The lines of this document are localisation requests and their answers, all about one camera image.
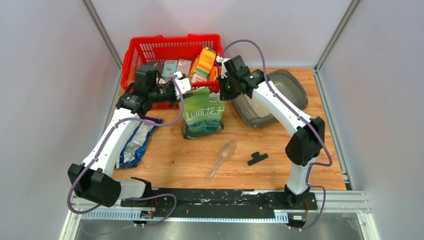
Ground green cat litter bag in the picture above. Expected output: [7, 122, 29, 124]
[181, 87, 225, 140]

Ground clear plastic scoop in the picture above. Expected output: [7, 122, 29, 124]
[204, 140, 238, 182]

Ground black bag clip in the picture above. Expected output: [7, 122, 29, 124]
[247, 151, 269, 166]

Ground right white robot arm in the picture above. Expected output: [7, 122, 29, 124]
[215, 55, 325, 210]

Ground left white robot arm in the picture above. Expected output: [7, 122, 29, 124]
[67, 65, 192, 214]

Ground teal small box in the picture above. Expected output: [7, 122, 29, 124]
[161, 60, 178, 81]

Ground grey litter box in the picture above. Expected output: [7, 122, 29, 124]
[232, 69, 308, 129]

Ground pink grey small box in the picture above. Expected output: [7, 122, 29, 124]
[176, 59, 192, 76]

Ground orange packet in basket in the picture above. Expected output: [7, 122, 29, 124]
[208, 66, 219, 82]

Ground colourful sponge pack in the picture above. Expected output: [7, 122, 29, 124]
[193, 46, 217, 78]

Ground red plastic shopping basket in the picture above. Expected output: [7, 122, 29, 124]
[120, 33, 223, 90]

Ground blue silver snack bag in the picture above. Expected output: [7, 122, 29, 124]
[114, 122, 158, 169]

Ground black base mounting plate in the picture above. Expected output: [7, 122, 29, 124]
[120, 188, 318, 219]

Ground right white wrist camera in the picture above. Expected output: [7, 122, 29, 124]
[215, 55, 230, 79]

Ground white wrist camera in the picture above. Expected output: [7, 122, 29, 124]
[172, 71, 193, 100]
[215, 55, 230, 79]

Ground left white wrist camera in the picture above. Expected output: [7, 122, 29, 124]
[172, 71, 193, 100]

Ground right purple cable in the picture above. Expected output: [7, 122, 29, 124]
[218, 39, 333, 231]

